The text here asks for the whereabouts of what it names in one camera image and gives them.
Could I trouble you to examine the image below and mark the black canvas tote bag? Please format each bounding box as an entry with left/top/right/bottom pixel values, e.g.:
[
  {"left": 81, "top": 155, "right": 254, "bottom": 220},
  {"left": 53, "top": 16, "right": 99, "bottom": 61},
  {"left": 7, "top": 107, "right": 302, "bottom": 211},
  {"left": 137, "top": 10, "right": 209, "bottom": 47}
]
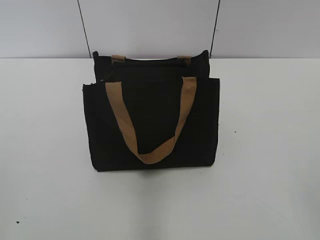
[{"left": 82, "top": 50, "right": 220, "bottom": 172}]

